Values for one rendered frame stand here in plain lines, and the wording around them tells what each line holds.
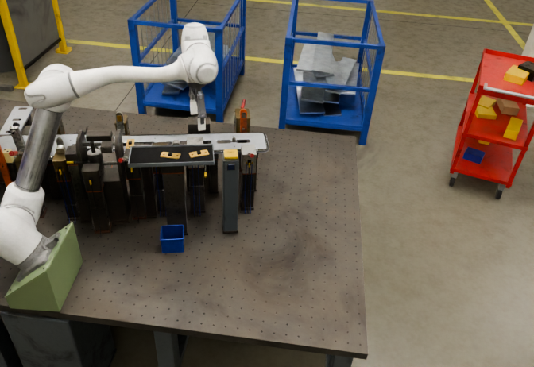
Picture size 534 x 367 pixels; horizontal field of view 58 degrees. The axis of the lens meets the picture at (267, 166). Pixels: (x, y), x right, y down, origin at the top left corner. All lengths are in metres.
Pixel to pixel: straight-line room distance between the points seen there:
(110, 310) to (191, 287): 0.35
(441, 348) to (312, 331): 1.17
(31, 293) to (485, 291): 2.63
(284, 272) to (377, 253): 1.29
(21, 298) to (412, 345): 2.05
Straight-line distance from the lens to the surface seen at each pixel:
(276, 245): 2.40
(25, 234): 2.16
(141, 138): 2.61
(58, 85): 1.93
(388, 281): 3.31
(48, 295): 2.19
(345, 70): 4.83
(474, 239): 3.83
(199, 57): 1.74
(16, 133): 2.45
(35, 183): 2.27
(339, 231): 2.52
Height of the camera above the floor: 2.41
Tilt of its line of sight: 36 degrees down
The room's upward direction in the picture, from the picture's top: 4 degrees clockwise
